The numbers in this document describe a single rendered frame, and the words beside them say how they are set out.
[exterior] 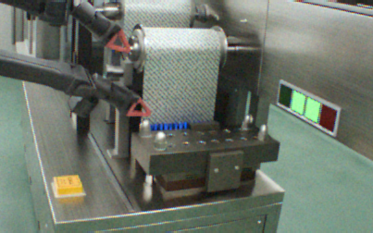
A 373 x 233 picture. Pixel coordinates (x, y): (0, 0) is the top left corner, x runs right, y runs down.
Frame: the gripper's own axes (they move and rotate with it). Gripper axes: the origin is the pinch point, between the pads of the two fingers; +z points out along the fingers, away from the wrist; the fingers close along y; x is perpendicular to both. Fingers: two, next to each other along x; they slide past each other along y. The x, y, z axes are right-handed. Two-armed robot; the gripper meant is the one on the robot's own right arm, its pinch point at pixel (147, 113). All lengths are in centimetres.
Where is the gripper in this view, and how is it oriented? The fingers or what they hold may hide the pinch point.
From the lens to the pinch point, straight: 129.1
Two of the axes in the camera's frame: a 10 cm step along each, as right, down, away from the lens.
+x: 5.3, -8.4, -0.9
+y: 3.9, 3.3, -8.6
